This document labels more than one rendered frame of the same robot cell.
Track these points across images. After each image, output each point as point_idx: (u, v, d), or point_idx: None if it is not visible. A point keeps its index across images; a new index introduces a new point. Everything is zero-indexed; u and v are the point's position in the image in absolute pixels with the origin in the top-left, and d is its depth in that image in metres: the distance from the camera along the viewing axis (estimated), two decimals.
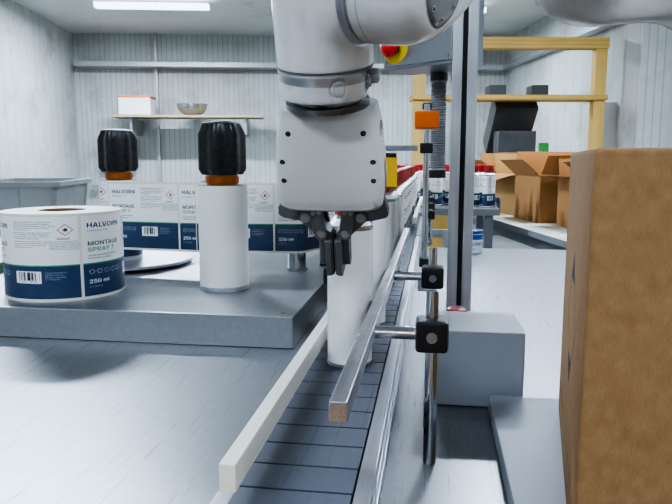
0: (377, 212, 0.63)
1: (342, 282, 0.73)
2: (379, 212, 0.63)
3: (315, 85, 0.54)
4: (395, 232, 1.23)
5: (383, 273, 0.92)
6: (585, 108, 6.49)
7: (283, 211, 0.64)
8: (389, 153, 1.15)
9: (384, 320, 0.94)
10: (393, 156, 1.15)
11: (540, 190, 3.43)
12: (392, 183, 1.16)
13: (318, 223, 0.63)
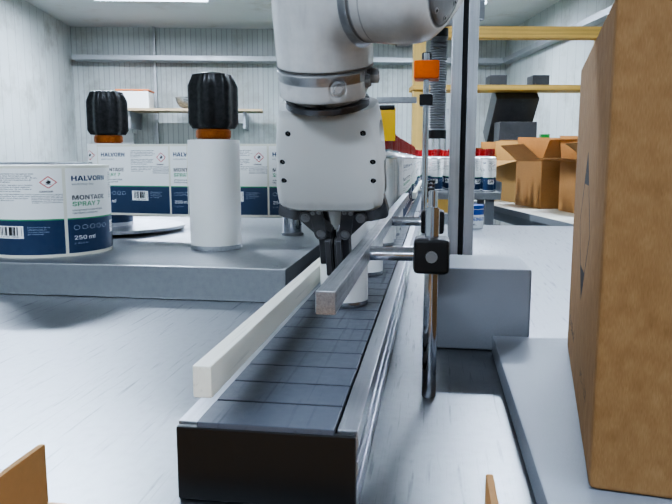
0: (377, 212, 0.63)
1: (335, 213, 0.68)
2: (379, 212, 0.63)
3: (315, 85, 0.54)
4: (393, 190, 1.18)
5: None
6: None
7: (283, 211, 0.64)
8: (388, 106, 1.10)
9: (381, 269, 0.89)
10: (391, 108, 1.10)
11: (541, 175, 3.38)
12: (390, 137, 1.11)
13: (318, 223, 0.63)
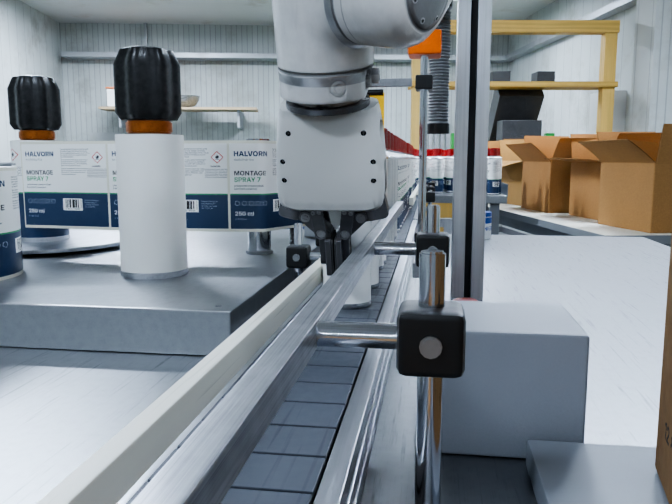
0: (377, 212, 0.63)
1: (335, 214, 0.68)
2: (379, 212, 0.63)
3: (315, 84, 0.54)
4: None
5: (372, 227, 0.79)
6: (592, 97, 6.19)
7: (283, 211, 0.64)
8: (374, 90, 0.85)
9: (373, 282, 0.80)
10: (379, 93, 0.85)
11: (550, 177, 3.13)
12: None
13: (318, 223, 0.63)
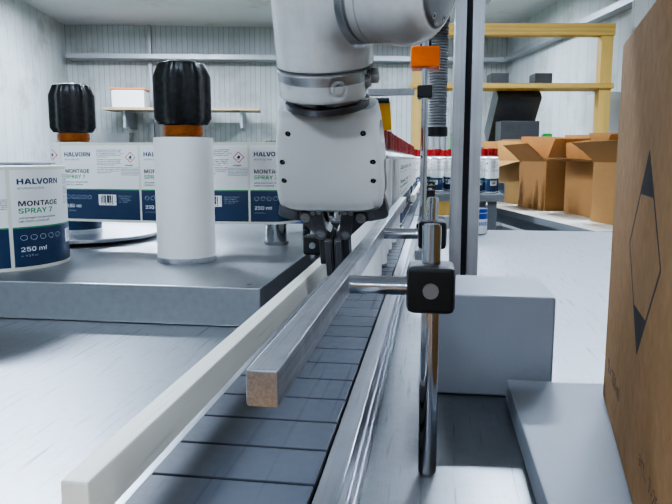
0: (377, 212, 0.63)
1: None
2: (379, 212, 0.63)
3: (315, 85, 0.54)
4: (387, 194, 1.04)
5: None
6: (589, 98, 6.31)
7: (283, 211, 0.64)
8: (381, 100, 0.97)
9: (382, 262, 0.95)
10: (385, 103, 0.97)
11: (546, 176, 3.25)
12: (386, 127, 1.01)
13: (318, 223, 0.63)
